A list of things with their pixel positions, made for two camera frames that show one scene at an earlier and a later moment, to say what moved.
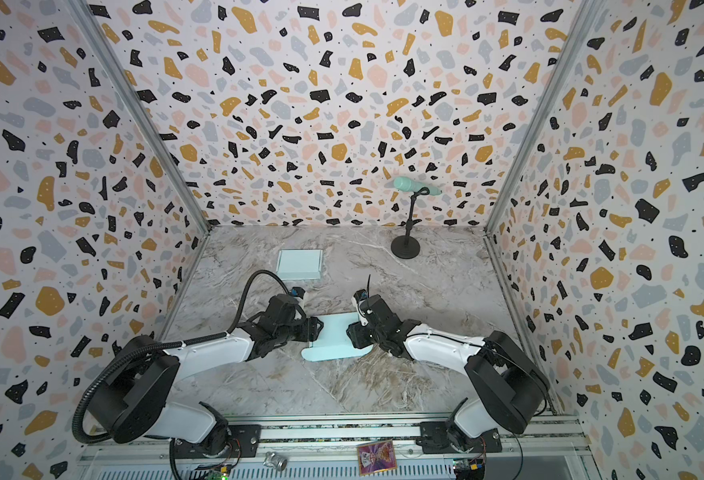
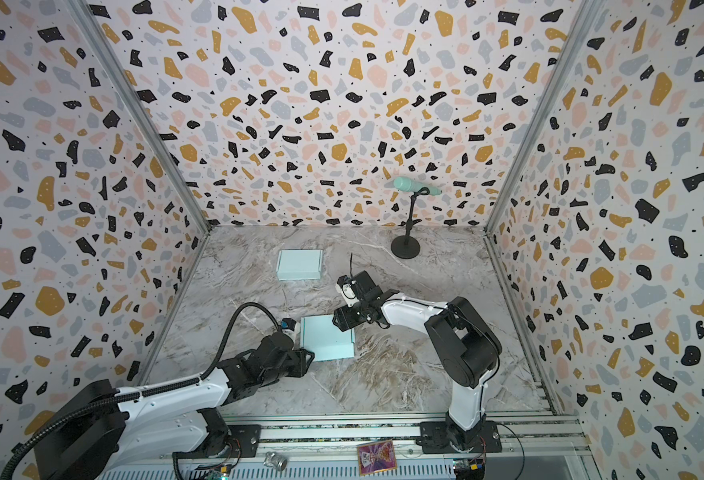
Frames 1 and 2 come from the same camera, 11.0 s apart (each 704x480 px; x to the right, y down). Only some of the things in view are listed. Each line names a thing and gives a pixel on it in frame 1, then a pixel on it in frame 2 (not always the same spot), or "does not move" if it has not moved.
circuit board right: (469, 469) does not move
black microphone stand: (407, 246) does not move
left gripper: (312, 328) -> (304, 358)
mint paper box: (299, 264) does not move
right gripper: (363, 330) -> (348, 315)
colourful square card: (375, 457) does not move
